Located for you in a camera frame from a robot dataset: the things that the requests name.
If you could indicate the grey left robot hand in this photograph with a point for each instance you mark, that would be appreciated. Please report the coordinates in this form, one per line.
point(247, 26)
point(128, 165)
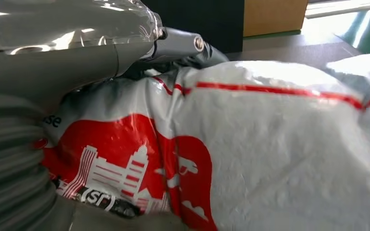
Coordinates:
point(60, 63)

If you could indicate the black inbound scanner machine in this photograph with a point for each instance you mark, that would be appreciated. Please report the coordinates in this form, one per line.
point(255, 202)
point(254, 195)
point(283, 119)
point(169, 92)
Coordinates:
point(204, 22)

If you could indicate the brown cardboard box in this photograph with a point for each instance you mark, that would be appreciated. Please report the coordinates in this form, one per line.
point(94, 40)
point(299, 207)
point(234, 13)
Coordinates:
point(274, 16)

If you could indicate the green conveyor belt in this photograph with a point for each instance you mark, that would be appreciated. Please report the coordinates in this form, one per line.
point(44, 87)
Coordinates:
point(363, 25)

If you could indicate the white courier bag red print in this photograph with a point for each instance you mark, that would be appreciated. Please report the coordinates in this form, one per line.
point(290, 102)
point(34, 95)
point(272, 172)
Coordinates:
point(252, 143)

